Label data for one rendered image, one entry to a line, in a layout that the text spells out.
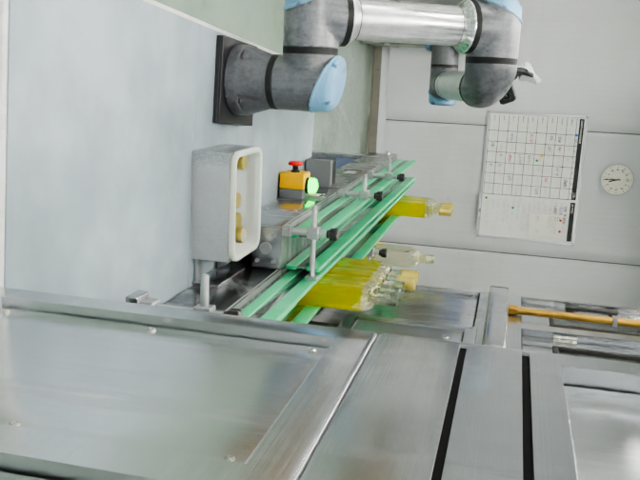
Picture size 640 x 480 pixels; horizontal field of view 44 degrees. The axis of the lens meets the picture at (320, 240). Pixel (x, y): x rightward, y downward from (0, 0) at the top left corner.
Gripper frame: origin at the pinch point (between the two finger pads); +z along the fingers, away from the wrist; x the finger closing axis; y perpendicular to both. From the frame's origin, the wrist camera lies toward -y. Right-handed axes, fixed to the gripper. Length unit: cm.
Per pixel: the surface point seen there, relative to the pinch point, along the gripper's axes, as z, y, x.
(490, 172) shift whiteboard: 467, 203, 132
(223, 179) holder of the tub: -93, -51, 40
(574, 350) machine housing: -2, -78, -1
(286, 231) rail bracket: -69, -54, 41
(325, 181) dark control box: -14, -15, 58
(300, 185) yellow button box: -39, -27, 53
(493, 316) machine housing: -3, -65, 18
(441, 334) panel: -25, -73, 25
